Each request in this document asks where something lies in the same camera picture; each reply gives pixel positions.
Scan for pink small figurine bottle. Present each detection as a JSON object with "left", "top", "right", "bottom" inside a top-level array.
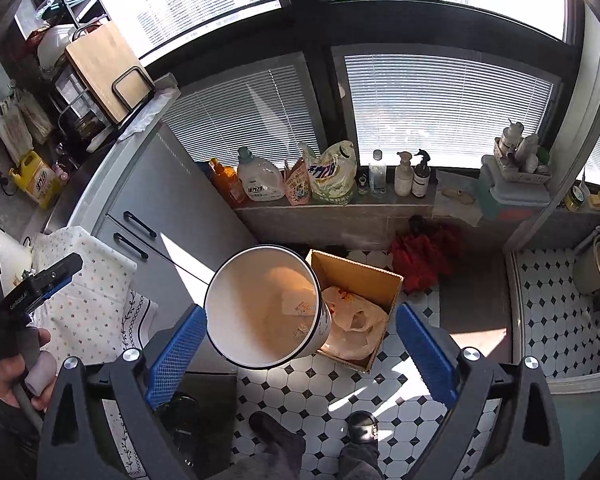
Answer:
[{"left": 52, "top": 162, "right": 70, "bottom": 184}]

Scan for white round trash bin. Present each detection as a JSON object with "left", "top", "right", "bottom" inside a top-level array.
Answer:
[{"left": 204, "top": 245, "right": 332, "bottom": 370}]

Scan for red cloth on floor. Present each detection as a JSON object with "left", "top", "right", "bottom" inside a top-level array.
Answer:
[{"left": 389, "top": 216, "right": 466, "bottom": 294}]

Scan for white pump bottle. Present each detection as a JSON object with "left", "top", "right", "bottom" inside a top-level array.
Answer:
[{"left": 394, "top": 151, "right": 414, "bottom": 197}]

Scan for green storage box with basket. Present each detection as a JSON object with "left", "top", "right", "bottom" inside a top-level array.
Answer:
[{"left": 478, "top": 122, "right": 550, "bottom": 222}]

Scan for hanging cloth bags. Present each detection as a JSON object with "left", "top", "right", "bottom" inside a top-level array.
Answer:
[{"left": 0, "top": 88, "right": 54, "bottom": 165}]

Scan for clear plastic sheet on counter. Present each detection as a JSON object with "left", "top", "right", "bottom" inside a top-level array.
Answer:
[{"left": 117, "top": 87, "right": 181, "bottom": 143}]

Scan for black shoe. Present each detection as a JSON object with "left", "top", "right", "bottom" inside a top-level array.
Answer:
[{"left": 249, "top": 411, "right": 306, "bottom": 479}]

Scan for dark pump bottle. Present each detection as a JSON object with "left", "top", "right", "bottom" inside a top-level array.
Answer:
[{"left": 412, "top": 150, "right": 431, "bottom": 198}]

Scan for grey kitchen cabinet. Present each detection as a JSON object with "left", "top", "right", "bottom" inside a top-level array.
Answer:
[{"left": 44, "top": 121, "right": 261, "bottom": 376}]

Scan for dotted white tablecloth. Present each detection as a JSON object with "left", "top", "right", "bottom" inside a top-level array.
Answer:
[{"left": 32, "top": 226, "right": 158, "bottom": 364}]

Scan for white laundry detergent bottle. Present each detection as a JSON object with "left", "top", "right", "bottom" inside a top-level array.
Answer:
[{"left": 237, "top": 146, "right": 285, "bottom": 202}]

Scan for cardboard box on floor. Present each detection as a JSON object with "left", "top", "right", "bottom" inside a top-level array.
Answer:
[{"left": 306, "top": 250, "right": 403, "bottom": 373}]

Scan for green white detergent refill bag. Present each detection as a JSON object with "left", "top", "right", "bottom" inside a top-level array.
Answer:
[{"left": 298, "top": 140, "right": 358, "bottom": 205}]

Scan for yellow dish soap jug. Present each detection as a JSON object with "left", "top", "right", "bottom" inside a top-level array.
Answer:
[{"left": 8, "top": 150, "right": 61, "bottom": 209}]

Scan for white air fryer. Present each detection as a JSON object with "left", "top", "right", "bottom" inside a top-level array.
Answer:
[{"left": 0, "top": 228, "right": 32, "bottom": 295}]

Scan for person's left hand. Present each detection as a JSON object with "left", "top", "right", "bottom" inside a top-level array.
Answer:
[{"left": 0, "top": 354, "right": 57, "bottom": 411}]

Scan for small pink refill pouch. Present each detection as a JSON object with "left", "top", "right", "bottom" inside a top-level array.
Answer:
[{"left": 283, "top": 157, "right": 311, "bottom": 206}]

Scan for orange spray bottle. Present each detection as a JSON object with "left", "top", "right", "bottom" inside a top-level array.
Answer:
[{"left": 209, "top": 157, "right": 247, "bottom": 208}]

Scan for black dish rack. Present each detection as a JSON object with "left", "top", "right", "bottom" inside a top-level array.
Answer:
[{"left": 35, "top": 0, "right": 114, "bottom": 154}]

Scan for wooden cutting board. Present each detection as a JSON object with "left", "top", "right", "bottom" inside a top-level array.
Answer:
[{"left": 65, "top": 22, "right": 155, "bottom": 126}]

